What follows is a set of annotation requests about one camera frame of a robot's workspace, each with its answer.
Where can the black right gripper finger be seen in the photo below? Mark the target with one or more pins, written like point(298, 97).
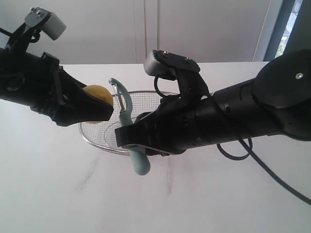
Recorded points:
point(141, 135)

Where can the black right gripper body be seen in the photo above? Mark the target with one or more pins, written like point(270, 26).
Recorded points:
point(183, 123)

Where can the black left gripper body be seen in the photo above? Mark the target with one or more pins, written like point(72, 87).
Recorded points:
point(32, 81)

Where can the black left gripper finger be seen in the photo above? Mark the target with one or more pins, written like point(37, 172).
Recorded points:
point(77, 102)

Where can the yellow lemon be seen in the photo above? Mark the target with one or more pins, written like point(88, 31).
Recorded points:
point(97, 104)

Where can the teal vegetable peeler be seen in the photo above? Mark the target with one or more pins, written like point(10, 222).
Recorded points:
point(139, 160)

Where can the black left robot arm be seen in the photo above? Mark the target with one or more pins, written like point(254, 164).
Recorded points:
point(19, 41)

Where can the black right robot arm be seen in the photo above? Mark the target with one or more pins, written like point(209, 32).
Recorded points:
point(276, 102)

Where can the metal wire mesh basket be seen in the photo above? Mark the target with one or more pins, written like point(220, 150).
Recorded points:
point(102, 135)

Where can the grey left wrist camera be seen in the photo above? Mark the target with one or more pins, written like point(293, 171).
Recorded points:
point(47, 21)

